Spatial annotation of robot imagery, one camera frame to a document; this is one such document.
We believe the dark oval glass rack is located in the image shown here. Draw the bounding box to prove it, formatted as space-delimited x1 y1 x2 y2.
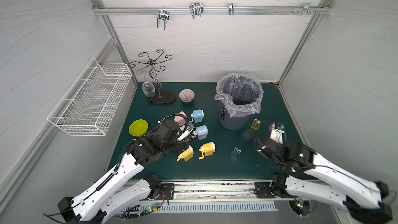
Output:
129 49 176 104

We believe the bright blue shavings tray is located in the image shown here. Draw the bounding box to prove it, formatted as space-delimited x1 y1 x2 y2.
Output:
230 147 242 160

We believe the light blue pencil sharpener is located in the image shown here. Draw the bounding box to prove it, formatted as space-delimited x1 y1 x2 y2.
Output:
191 110 204 123

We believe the yellow transparent shavings tray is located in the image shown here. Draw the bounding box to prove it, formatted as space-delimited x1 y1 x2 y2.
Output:
251 119 262 131

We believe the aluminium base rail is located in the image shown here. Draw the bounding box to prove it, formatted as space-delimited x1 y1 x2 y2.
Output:
86 178 312 201

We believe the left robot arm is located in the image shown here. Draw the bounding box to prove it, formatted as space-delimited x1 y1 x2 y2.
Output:
58 113 195 224

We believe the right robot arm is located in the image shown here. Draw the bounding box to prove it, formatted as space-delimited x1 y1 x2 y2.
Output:
253 137 393 224

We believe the yellow white pencil sharpener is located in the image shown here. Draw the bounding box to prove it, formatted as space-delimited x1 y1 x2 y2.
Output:
199 142 216 160

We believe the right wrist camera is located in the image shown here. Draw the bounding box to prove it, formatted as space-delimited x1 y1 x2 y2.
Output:
270 122 287 144

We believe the striped ceramic bowl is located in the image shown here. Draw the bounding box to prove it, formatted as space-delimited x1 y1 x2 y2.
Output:
179 89 195 103

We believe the white wire basket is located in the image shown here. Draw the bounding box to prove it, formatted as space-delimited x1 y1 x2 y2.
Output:
47 58 132 136

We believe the pink pencil sharpener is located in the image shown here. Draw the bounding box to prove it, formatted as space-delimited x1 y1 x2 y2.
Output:
174 111 187 127

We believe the red transparent shavings tray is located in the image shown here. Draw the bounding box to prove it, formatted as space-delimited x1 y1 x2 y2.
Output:
268 122 276 132

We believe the clear plastic bin liner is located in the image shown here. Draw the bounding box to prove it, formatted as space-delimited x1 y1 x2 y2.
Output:
214 73 264 118

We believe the grey trash bin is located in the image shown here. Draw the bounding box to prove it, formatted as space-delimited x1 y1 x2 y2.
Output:
217 76 257 131

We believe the aluminium rail with hooks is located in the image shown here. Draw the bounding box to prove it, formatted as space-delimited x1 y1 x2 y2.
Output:
91 0 332 29

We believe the hanging wine glass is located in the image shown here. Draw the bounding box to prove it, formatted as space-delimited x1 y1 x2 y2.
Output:
136 68 155 98

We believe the small yellow pencil sharpener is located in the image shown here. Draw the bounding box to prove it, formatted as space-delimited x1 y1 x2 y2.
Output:
176 145 194 162

